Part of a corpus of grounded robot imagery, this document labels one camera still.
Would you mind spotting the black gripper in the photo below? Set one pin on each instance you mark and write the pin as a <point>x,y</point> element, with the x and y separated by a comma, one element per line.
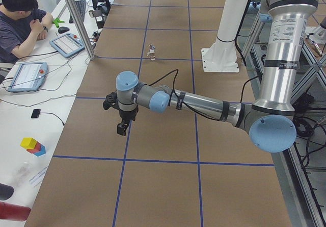
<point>128,115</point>

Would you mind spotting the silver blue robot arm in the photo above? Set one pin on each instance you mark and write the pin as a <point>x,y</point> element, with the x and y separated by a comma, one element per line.
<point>268,120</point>

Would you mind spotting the brown paper table mat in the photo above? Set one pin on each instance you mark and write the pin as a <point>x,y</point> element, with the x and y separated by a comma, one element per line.
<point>171,169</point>

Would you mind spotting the black keyboard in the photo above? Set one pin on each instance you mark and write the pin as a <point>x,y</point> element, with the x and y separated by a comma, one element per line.
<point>81,7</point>

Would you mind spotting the blue block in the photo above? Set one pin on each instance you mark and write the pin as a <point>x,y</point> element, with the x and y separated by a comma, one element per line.
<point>41,152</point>

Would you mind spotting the red block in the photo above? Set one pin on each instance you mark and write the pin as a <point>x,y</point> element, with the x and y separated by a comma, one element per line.
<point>36,149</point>

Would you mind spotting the small black box device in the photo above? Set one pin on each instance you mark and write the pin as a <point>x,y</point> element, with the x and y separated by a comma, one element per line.
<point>35,113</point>

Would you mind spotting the yellow block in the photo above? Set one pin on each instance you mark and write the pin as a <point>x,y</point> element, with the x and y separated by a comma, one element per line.
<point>28,143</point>

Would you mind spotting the far teach pendant tablet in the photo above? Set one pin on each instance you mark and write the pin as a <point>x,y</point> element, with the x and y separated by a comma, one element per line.
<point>67,45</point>

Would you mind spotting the teach pendant tablet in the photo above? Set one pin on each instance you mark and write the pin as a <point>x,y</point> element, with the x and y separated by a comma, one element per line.
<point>29,77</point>
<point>67,45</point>

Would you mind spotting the black computer mouse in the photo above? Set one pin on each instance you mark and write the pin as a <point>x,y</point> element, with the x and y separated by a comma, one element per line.
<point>62,30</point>

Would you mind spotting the green plastic part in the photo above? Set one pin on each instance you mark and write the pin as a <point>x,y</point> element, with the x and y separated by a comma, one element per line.
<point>57,22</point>

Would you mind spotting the near teach pendant tablet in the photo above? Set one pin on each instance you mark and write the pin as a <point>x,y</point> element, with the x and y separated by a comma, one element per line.
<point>29,77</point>

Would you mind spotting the clear plastic bag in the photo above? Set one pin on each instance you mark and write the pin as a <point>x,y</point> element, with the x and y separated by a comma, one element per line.
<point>21,173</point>

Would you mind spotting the seated person dark shirt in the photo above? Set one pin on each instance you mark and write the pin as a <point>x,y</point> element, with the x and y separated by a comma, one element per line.
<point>22,25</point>

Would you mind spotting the red cylinder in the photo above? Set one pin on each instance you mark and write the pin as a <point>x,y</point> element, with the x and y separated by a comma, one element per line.
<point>14,212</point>

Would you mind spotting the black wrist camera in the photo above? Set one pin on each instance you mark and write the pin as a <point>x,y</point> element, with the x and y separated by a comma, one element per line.
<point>111,101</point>

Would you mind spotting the aluminium frame post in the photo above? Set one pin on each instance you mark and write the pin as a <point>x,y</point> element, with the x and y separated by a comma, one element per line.
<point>79,24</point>

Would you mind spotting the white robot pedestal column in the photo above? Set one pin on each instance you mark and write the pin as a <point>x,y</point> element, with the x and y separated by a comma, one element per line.
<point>222,55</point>

